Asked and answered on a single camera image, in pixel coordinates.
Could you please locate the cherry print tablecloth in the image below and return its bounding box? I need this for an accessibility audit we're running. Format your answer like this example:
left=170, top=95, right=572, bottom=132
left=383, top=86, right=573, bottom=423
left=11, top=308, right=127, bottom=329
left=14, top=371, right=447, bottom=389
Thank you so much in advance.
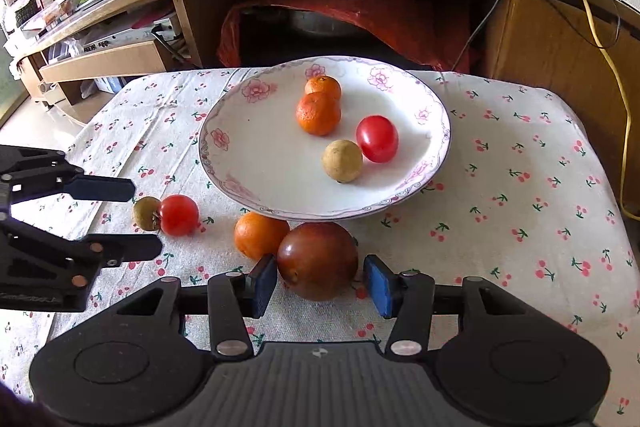
left=0, top=67, right=640, bottom=418

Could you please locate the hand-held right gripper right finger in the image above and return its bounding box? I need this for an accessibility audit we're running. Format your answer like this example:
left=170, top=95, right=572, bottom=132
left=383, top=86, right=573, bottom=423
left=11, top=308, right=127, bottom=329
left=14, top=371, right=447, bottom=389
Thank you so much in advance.
left=363, top=254, right=546, bottom=358

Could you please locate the white floral plate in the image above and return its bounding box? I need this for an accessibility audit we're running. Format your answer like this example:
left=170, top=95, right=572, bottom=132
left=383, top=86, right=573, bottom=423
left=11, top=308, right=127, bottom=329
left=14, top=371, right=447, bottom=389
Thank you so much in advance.
left=198, top=56, right=452, bottom=222

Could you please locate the orange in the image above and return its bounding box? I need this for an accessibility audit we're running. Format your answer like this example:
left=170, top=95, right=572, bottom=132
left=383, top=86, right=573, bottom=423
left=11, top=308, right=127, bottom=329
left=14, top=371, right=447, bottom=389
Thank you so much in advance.
left=234, top=212, right=291, bottom=261

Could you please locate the large mandarin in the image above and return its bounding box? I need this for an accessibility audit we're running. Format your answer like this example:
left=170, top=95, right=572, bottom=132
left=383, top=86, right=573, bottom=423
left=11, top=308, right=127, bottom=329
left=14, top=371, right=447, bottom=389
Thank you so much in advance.
left=296, top=92, right=342, bottom=136

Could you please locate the silver media player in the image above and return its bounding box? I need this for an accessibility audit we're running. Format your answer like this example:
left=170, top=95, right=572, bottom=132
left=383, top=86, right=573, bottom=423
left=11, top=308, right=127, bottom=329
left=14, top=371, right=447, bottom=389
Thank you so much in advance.
left=75, top=19, right=182, bottom=54

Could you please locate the wooden cabinet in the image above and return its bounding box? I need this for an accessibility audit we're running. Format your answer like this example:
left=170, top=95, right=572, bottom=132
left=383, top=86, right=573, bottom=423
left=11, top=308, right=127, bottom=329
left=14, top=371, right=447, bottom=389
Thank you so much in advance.
left=10, top=0, right=640, bottom=218

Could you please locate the tan longan fruit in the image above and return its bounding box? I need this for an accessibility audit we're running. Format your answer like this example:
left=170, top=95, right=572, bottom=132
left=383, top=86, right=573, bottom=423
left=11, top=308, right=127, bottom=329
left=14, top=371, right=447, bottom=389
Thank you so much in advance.
left=321, top=140, right=364, bottom=183

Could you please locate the metal pot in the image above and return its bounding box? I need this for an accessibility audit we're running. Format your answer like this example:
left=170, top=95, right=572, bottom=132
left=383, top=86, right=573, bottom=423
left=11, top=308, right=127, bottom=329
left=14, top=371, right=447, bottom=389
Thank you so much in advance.
left=290, top=9, right=363, bottom=38

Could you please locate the small brown-green fruit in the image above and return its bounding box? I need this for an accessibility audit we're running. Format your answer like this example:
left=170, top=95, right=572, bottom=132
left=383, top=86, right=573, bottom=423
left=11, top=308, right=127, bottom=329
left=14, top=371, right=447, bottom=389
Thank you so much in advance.
left=132, top=196, right=162, bottom=232

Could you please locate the red cherry tomato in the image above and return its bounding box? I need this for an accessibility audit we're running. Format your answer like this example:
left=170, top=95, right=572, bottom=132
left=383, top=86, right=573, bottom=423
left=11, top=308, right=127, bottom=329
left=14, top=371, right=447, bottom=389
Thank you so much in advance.
left=356, top=115, right=400, bottom=163
left=158, top=195, right=200, bottom=237

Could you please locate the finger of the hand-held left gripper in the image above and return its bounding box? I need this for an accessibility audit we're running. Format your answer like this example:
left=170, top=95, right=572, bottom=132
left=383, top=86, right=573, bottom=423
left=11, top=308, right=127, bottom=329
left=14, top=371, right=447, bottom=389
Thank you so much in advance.
left=10, top=164, right=136, bottom=204
left=2, top=219, right=164, bottom=290

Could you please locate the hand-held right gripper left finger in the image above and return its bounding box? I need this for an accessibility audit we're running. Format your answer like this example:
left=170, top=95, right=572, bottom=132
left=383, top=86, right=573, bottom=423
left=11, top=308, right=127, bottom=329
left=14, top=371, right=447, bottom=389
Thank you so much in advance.
left=100, top=254, right=279, bottom=360

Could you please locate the yellow cable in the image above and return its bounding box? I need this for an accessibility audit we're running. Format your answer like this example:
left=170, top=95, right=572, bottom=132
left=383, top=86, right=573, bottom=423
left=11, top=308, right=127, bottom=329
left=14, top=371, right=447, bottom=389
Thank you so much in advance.
left=400, top=0, right=640, bottom=222

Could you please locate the dark red round fruit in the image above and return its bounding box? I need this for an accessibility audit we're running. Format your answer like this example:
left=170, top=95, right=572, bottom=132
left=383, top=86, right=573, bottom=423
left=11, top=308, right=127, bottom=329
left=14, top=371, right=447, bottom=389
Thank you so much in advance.
left=276, top=222, right=359, bottom=302

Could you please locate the wooden drawer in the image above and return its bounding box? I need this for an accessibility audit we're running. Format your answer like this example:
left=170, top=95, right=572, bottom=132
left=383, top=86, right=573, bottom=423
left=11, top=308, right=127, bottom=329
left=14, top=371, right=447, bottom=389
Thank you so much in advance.
left=40, top=39, right=173, bottom=84

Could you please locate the red cloth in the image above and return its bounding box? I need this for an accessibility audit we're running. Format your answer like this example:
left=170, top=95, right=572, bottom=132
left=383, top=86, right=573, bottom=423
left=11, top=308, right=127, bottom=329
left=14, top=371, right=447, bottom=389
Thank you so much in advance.
left=217, top=0, right=476, bottom=72

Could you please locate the small mandarin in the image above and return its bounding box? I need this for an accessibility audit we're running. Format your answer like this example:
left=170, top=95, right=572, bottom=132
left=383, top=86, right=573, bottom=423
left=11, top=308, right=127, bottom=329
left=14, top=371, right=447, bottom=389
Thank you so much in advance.
left=305, top=76, right=342, bottom=102

